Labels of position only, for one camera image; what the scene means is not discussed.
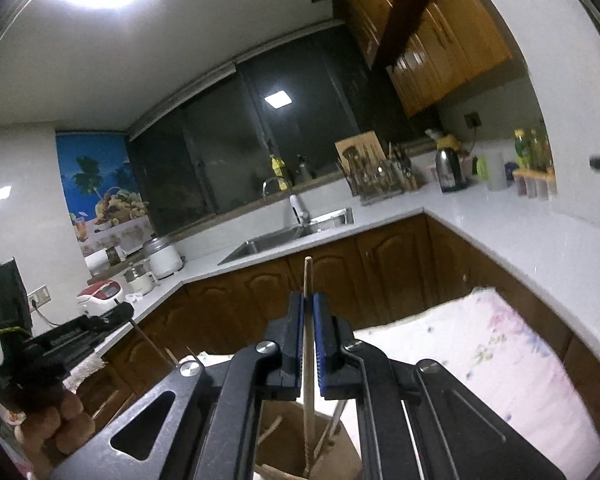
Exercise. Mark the steel electric kettle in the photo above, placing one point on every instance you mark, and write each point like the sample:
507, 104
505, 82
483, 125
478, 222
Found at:
451, 167

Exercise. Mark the wooden upper cabinets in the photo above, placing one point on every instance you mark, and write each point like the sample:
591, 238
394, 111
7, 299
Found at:
430, 35

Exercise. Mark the chrome faucet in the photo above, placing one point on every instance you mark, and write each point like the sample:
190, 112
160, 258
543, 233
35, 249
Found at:
270, 187

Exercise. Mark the steel kitchen sink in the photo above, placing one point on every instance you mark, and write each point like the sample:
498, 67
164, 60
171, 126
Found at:
280, 242

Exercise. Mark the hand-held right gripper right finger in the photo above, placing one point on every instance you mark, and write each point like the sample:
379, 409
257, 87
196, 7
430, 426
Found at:
321, 340

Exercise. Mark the row of spice jars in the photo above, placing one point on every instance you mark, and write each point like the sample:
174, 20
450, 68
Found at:
535, 185

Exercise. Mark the floral white tablecloth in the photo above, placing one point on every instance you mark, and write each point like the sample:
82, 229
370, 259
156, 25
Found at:
480, 360

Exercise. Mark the silver lid rice cooker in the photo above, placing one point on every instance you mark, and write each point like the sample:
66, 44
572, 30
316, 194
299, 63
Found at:
162, 260

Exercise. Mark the wooden cabinets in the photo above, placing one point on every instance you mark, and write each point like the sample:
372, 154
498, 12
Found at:
430, 35
390, 270

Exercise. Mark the knife and utensil rack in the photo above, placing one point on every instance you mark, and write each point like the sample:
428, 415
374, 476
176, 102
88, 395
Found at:
385, 180

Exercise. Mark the white and red rice cooker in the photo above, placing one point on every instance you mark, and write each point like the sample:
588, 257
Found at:
100, 296

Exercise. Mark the wooden utensil holder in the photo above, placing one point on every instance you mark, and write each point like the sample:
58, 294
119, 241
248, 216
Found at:
290, 445

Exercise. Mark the dark kitchen window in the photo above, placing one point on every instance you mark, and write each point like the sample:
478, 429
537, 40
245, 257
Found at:
230, 135

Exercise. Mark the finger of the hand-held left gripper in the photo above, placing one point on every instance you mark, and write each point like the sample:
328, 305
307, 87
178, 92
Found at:
112, 315

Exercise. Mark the white plastic container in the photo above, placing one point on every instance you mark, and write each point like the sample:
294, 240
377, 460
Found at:
495, 170

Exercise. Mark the person's left hand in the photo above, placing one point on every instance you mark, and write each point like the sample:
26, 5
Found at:
62, 430

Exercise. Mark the wooden cutting board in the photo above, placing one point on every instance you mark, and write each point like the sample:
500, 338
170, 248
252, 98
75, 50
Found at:
357, 150

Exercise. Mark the wall socket strip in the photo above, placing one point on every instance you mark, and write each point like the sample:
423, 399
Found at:
39, 296

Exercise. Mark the dark wall outlet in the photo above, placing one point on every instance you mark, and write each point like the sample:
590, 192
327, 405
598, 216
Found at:
473, 121

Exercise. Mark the white lace cloth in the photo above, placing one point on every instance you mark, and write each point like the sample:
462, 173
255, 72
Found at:
82, 372

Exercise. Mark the metal chopstick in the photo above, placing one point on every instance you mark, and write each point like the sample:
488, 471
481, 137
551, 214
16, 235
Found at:
336, 417
152, 342

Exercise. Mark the wooden lower cabinets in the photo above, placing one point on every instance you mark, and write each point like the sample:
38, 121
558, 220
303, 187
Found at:
390, 270

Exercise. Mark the paper towel roll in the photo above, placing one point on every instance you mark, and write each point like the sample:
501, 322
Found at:
97, 262

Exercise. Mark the tropical fruit wall poster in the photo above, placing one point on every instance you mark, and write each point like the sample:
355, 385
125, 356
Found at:
102, 190

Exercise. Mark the white kitchen countertop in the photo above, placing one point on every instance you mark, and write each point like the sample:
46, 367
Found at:
505, 230

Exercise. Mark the small white cooking pot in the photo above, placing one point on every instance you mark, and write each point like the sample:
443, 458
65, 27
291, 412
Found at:
140, 280

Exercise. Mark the yellow oil bottle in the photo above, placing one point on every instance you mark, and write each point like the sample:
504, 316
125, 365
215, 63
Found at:
540, 152
521, 150

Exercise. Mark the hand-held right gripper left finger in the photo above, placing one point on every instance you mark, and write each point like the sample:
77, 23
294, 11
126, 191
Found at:
295, 340

